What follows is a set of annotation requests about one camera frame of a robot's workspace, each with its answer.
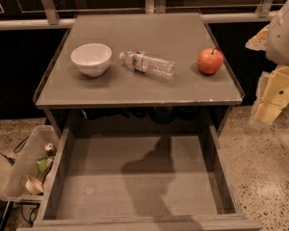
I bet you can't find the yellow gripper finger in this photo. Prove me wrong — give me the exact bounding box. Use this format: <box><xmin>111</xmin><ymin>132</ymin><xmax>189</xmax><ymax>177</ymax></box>
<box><xmin>250</xmin><ymin>64</ymin><xmax>289</xmax><ymax>125</ymax></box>

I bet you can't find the clear plastic water bottle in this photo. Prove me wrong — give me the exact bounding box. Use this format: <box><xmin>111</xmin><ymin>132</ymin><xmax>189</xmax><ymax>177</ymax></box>
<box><xmin>119</xmin><ymin>51</ymin><xmax>175</xmax><ymax>80</ymax></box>

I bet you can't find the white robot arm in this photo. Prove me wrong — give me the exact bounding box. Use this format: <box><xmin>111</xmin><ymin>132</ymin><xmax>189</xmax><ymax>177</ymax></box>
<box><xmin>246</xmin><ymin>0</ymin><xmax>289</xmax><ymax>126</ymax></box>

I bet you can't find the open grey top drawer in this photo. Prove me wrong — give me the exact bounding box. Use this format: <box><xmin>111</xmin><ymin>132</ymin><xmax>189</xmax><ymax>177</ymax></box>
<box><xmin>17</xmin><ymin>108</ymin><xmax>264</xmax><ymax>231</ymax></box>

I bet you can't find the grey cabinet with top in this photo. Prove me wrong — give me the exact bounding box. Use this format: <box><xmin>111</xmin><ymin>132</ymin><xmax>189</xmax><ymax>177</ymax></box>
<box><xmin>34</xmin><ymin>13</ymin><xmax>244</xmax><ymax>126</ymax></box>

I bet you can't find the red apple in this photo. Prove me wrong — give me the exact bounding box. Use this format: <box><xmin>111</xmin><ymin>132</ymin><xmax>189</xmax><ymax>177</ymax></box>
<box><xmin>197</xmin><ymin>48</ymin><xmax>223</xmax><ymax>75</ymax></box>

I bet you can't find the white ceramic bowl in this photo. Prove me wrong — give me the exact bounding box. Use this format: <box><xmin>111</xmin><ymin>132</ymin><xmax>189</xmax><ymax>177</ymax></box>
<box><xmin>70</xmin><ymin>43</ymin><xmax>112</xmax><ymax>77</ymax></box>

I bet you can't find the metal can in bin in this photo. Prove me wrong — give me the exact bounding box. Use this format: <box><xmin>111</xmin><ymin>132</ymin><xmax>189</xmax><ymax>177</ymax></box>
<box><xmin>44</xmin><ymin>143</ymin><xmax>57</xmax><ymax>157</ymax></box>

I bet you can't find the green item in bin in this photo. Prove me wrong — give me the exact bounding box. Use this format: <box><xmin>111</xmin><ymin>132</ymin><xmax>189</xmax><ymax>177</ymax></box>
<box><xmin>37</xmin><ymin>157</ymin><xmax>54</xmax><ymax>175</ymax></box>

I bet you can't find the small beige cup in bin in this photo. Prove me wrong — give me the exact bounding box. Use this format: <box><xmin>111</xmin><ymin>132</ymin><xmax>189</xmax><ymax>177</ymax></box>
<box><xmin>25</xmin><ymin>175</ymin><xmax>44</xmax><ymax>195</ymax></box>

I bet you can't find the clear plastic bin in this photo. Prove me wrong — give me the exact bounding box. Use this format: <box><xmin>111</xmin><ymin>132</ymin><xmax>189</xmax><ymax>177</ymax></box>
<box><xmin>0</xmin><ymin>125</ymin><xmax>59</xmax><ymax>203</ymax></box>

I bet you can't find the metal railing frame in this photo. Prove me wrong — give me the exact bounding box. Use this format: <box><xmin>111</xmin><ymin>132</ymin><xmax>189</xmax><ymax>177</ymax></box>
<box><xmin>0</xmin><ymin>0</ymin><xmax>286</xmax><ymax>31</ymax></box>

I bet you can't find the black cable on floor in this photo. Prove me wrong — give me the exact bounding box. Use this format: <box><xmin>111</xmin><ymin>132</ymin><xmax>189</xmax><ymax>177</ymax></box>
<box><xmin>0</xmin><ymin>136</ymin><xmax>30</xmax><ymax>166</ymax></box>

